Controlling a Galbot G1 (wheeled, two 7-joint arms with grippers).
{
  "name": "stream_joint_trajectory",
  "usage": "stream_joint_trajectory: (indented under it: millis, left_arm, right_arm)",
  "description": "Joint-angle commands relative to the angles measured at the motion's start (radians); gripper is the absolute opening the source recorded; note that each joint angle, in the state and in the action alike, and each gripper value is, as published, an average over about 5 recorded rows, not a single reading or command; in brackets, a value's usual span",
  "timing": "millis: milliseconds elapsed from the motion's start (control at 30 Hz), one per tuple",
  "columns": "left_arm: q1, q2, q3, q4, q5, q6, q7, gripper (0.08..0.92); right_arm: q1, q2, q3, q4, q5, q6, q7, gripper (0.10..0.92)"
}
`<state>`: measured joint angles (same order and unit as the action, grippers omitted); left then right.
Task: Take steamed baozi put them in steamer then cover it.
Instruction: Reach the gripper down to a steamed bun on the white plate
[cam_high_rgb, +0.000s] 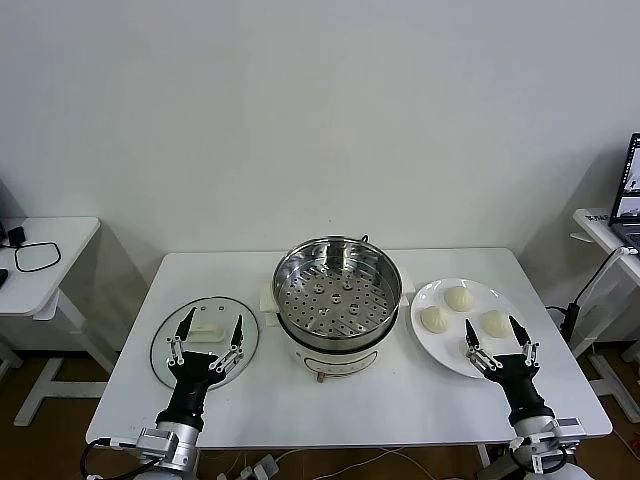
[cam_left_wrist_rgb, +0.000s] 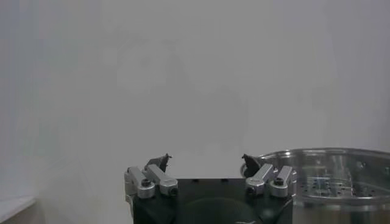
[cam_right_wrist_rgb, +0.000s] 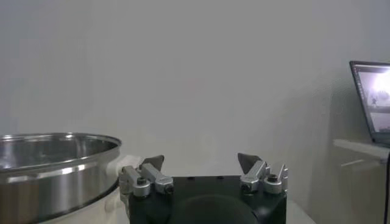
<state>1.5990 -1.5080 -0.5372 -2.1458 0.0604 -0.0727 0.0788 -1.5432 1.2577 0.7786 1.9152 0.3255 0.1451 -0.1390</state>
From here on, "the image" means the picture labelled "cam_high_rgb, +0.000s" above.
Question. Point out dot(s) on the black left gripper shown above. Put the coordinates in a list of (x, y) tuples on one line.
[(192, 380)]

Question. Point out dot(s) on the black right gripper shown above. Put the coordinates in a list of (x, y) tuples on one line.
[(517, 382)]

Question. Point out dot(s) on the round glass pot lid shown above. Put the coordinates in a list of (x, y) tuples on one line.
[(207, 334)]

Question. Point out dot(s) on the white steamed baozi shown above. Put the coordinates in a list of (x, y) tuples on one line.
[(436, 320), (459, 298), (495, 323)]

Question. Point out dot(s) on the stainless steel steamer basket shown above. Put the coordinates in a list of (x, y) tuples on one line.
[(295, 267)]

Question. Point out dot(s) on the white round plate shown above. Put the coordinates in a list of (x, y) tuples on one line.
[(450, 345)]

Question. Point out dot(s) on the white electric cooker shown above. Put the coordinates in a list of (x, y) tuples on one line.
[(340, 357)]

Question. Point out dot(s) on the white power strip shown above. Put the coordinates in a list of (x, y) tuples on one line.
[(262, 467)]

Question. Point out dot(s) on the white side table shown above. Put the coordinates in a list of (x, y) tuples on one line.
[(35, 295), (595, 225)]

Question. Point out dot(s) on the white work table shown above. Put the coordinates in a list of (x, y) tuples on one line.
[(350, 415)]

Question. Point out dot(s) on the black flat device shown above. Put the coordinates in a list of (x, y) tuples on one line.
[(3, 278)]

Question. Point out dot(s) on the small black adapter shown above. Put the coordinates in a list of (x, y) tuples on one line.
[(17, 235)]

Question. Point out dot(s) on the open laptop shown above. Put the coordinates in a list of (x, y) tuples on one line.
[(630, 165)]

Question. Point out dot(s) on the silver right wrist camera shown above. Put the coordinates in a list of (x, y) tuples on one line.
[(570, 430)]

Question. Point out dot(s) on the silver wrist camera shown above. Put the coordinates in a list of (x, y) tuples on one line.
[(157, 442), (570, 430)]

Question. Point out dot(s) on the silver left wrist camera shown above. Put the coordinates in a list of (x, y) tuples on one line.
[(157, 442)]

